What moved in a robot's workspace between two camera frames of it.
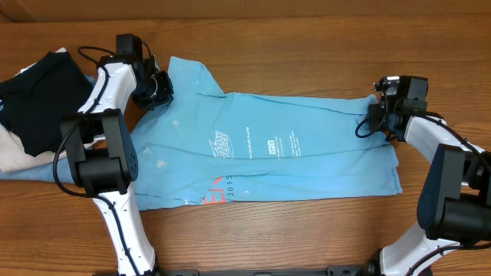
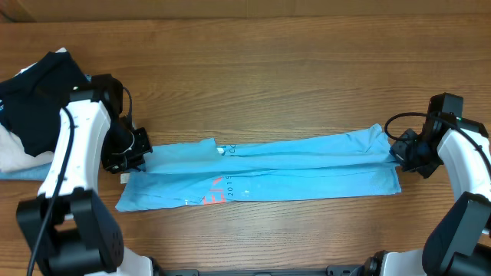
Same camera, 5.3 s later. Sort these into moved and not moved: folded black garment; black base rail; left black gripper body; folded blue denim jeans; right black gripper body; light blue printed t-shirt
Moved: left black gripper body; right black gripper body; light blue printed t-shirt
Not moved: folded blue denim jeans; black base rail; folded black garment
